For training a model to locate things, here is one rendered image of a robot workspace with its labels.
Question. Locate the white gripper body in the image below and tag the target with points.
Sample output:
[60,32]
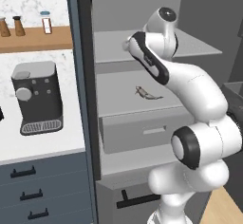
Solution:
[127,46]

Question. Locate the grey brown fish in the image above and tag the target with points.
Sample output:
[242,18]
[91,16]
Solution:
[146,93]

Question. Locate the grey fridge shelf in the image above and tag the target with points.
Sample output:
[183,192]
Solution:
[110,47]
[120,98]

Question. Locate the black object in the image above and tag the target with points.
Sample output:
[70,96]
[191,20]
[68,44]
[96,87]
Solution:
[1,114]

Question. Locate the brown wooden shaker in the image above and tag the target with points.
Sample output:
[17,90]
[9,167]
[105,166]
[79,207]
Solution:
[3,28]
[19,27]

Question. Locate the dark grey open fridge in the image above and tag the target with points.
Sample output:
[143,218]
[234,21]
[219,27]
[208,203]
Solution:
[83,76]

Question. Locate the red label spice jar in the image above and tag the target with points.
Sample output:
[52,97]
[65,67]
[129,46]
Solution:
[46,23]

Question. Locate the grey fridge crisper drawer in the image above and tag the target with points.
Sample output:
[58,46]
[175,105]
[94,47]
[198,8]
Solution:
[126,136]

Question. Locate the grey fridge freezer drawer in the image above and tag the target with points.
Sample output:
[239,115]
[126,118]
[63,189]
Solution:
[109,202]

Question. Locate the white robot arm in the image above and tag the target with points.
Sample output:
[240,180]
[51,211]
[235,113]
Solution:
[202,95]

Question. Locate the blue grey drawer front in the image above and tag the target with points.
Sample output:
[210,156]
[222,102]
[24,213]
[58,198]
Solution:
[63,191]
[69,213]
[57,169]

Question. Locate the dark grey coffee machine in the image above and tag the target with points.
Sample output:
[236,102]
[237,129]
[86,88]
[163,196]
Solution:
[39,101]

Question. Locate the wooden wall shelf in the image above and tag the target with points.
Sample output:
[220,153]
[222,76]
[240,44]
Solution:
[34,41]

